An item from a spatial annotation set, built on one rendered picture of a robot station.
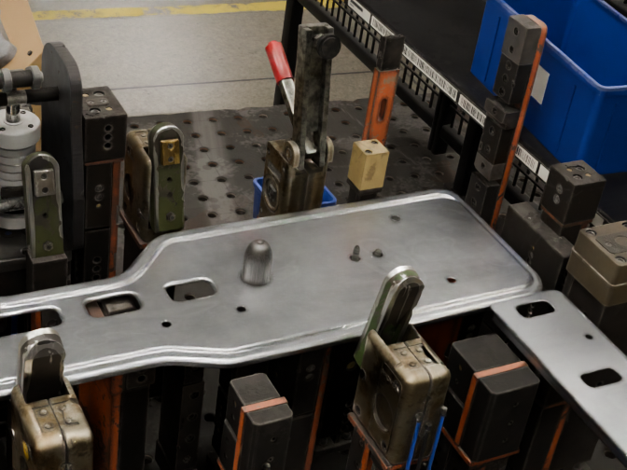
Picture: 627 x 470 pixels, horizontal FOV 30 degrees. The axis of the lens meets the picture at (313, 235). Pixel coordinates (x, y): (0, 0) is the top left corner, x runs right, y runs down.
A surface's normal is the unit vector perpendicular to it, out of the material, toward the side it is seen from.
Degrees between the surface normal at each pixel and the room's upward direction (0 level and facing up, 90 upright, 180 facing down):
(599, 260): 89
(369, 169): 90
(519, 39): 90
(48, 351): 70
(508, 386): 0
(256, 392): 0
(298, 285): 0
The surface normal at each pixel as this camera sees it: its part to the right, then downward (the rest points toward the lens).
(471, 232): 0.13, -0.82
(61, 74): -0.89, 0.16
